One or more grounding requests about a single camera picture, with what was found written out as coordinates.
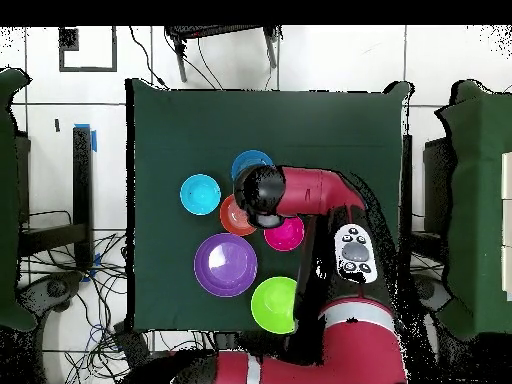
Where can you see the orange plastic bowl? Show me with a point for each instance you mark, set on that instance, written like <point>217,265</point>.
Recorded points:
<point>232,220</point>

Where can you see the pink plastic bowl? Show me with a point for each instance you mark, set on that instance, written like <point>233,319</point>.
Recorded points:
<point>286,238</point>

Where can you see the small blue plastic bowl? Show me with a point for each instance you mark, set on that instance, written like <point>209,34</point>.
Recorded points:
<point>248,160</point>

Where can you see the cyan plastic bowl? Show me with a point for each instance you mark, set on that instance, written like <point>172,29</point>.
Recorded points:
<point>200,194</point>

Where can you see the purple plastic bowl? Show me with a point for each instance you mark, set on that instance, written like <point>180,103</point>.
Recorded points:
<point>226,266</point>

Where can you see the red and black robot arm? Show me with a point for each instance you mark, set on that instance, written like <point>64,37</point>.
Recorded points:
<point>312,192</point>

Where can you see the green plastic bowl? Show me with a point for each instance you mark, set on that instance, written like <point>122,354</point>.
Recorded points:
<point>274,304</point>

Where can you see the dark green table cloth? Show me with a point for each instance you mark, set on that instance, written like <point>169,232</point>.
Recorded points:
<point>180,132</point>

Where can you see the blue tape piece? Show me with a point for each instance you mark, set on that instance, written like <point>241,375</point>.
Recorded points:
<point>96,260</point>
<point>94,142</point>

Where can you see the black cabinet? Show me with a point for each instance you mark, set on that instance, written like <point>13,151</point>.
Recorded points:
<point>438,180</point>

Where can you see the grey office chair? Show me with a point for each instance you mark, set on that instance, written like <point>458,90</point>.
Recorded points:
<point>56,288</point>

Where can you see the green covered side table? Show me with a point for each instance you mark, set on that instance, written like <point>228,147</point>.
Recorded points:
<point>8,200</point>
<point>476,200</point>

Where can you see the black bench frame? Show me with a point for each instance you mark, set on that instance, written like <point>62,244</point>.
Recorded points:
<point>82,180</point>

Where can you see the black square frame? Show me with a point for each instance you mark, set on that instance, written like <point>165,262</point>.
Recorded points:
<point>68,39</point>

